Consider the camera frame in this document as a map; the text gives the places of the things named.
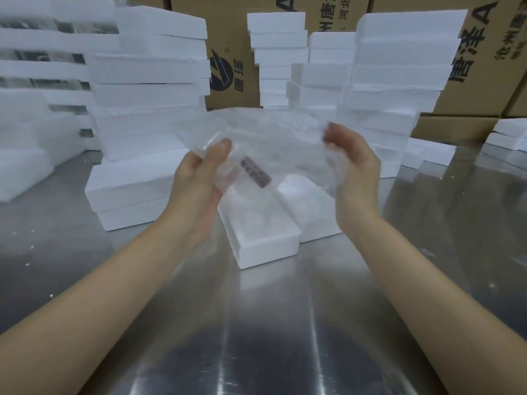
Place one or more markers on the white foam lid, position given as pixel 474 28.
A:
pixel 308 209

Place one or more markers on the clear bubble wrap bag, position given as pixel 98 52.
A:
pixel 280 135

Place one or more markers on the person's right forearm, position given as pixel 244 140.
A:
pixel 424 292

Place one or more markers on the person's left forearm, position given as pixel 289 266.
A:
pixel 103 308

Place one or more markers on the person's right hand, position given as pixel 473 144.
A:
pixel 356 168

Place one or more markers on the open white foam box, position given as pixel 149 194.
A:
pixel 263 238

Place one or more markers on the person's left thumb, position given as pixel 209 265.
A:
pixel 216 154

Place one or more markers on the person's right fingers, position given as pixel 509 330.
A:
pixel 336 133

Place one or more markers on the person's left hand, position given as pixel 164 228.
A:
pixel 193 193

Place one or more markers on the stack of white foam boxes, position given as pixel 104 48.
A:
pixel 399 73
pixel 278 53
pixel 148 106
pixel 37 119
pixel 325 65

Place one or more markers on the white foam piece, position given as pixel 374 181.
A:
pixel 437 152
pixel 512 127
pixel 504 141
pixel 411 157

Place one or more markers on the small dark metal part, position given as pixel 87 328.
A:
pixel 256 172

